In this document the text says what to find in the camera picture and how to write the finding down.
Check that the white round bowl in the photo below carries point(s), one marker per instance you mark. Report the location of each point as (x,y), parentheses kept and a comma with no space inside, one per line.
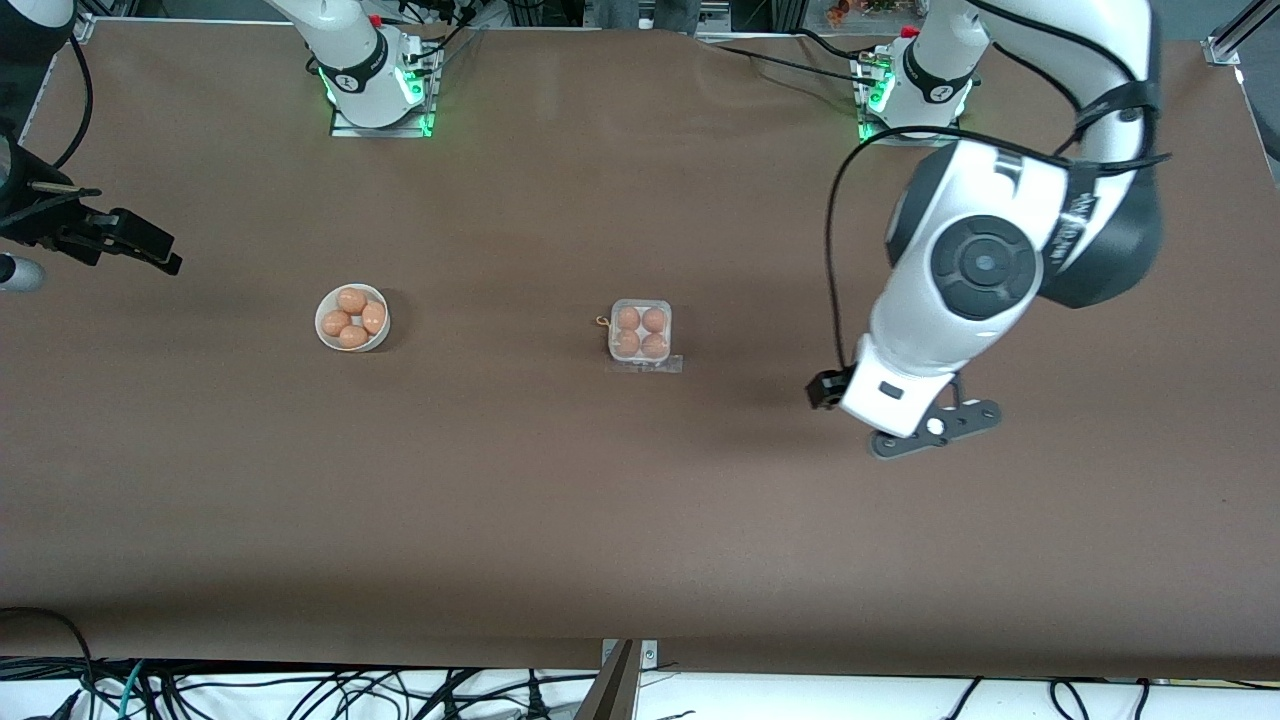
(329,340)

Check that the clear plastic egg carton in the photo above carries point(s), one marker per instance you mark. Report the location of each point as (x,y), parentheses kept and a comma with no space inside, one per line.
(640,331)

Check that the clear tape strip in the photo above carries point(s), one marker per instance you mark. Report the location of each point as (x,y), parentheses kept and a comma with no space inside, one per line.
(670,366)

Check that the small metal bracket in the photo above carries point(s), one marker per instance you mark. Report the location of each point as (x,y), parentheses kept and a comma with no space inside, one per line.
(649,655)

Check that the person in grey clothes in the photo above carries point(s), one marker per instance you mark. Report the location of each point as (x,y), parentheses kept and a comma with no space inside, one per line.
(660,12)

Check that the brown egg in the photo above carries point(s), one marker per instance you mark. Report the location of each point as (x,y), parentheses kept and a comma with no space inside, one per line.
(351,300)
(627,342)
(654,319)
(654,345)
(336,321)
(373,318)
(352,336)
(628,318)

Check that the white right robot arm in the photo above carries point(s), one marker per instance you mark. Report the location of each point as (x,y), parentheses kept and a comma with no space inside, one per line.
(355,60)

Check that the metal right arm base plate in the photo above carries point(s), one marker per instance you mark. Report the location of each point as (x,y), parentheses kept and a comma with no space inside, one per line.
(380,131)

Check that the orange artificial flowers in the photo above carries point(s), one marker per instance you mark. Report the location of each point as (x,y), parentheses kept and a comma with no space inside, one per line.
(838,12)

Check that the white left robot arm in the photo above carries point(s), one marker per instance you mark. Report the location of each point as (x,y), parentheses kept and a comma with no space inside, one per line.
(985,262)

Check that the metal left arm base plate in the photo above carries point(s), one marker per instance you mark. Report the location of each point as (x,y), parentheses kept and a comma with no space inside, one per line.
(880,138)

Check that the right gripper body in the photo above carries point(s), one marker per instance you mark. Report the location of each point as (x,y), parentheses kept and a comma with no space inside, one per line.
(40,228)

